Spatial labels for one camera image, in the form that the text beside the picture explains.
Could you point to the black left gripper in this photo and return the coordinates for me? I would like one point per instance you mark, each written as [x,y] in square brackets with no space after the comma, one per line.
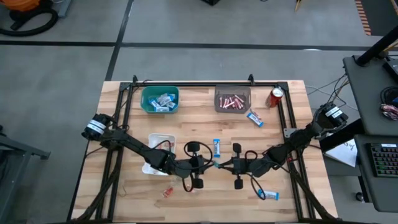
[197,165]

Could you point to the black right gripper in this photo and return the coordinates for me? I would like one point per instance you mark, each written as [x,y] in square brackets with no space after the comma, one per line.
[241,166]

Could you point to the green gummy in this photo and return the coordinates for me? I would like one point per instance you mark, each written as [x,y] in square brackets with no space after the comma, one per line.
[216,164]

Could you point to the red gummy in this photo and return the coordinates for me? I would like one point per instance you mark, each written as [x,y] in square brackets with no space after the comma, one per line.
[168,192]
[162,145]

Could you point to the red white snack packet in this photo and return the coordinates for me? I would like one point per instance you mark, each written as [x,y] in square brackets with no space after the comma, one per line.
[229,104]

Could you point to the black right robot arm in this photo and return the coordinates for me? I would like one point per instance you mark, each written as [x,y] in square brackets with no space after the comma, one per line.
[298,140]

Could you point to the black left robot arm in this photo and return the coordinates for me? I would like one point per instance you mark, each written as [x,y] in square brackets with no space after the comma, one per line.
[133,146]

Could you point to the candy wrapper pile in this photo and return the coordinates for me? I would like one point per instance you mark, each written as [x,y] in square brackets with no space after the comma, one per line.
[388,111]

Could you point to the white plastic bin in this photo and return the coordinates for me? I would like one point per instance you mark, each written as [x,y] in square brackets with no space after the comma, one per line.
[155,138]

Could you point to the grey translucent plastic bin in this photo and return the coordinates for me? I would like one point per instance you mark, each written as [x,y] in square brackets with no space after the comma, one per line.
[222,91]

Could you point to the red soda can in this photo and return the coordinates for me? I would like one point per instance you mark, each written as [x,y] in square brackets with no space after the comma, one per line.
[273,99]

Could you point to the green plastic bin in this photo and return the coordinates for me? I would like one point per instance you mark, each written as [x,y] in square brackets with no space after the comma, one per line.
[146,93]

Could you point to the white paper sheet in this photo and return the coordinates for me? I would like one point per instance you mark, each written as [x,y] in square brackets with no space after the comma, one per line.
[345,154]

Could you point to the black desk beam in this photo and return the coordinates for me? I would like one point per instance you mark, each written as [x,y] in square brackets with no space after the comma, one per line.
[342,135]

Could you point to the black caster wheel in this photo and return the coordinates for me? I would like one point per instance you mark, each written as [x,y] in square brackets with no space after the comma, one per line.
[359,196]

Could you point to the dark grey desk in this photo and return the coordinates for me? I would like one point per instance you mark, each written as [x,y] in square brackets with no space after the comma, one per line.
[367,99]
[382,193]

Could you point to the black backlit keyboard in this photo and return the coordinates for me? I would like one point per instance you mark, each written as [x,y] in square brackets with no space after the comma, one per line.
[385,160]

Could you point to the black diagonal pole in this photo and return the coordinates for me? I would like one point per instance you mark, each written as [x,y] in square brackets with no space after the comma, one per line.
[373,49]

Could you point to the black desk device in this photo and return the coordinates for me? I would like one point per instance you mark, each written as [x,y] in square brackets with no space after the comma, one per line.
[392,70]

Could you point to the black floor mat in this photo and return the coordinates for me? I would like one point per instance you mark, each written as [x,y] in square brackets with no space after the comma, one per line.
[382,18]

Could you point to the orange vacuum cleaner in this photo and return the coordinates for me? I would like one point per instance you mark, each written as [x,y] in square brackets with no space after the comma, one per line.
[21,3]

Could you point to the grey metal bracket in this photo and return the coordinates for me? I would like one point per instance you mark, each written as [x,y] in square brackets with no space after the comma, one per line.
[288,132]

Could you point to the black aluminium rig frame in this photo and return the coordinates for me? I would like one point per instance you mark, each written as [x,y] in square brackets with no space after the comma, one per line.
[202,84]

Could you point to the grey metal cart frame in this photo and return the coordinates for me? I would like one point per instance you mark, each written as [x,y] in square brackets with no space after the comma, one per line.
[28,150]

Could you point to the grey post base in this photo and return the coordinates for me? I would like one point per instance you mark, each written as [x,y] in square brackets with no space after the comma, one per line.
[64,9]

